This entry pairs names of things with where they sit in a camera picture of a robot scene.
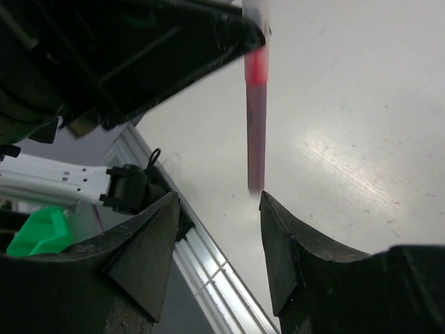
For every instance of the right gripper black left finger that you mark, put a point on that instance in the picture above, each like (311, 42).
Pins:
(112, 283)

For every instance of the red pen cap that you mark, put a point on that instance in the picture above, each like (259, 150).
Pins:
(259, 12)

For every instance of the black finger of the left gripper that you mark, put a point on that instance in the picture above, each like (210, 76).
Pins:
(111, 61)

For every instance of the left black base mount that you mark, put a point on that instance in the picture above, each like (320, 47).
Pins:
(158, 179)

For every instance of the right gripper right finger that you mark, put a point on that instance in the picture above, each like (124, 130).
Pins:
(318, 285)

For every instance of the red pen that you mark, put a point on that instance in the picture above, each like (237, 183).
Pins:
(256, 79)

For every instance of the aluminium rail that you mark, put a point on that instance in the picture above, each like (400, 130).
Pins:
(220, 257)

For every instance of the green plastic bin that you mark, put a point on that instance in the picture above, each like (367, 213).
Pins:
(44, 231)

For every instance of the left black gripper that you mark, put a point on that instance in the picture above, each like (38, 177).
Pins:
(30, 107)

